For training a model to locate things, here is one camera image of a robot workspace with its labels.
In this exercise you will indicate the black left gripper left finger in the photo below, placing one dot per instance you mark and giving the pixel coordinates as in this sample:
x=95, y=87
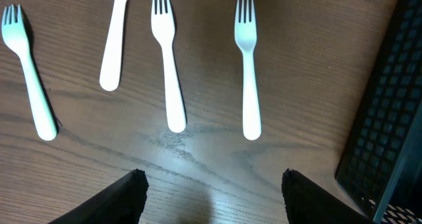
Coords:
x=121, y=202

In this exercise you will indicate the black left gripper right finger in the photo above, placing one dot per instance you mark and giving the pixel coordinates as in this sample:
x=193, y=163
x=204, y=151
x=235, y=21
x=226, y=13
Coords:
x=308, y=203

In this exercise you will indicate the dark green plastic basket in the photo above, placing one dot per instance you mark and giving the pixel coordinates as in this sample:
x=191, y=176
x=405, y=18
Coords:
x=380, y=168

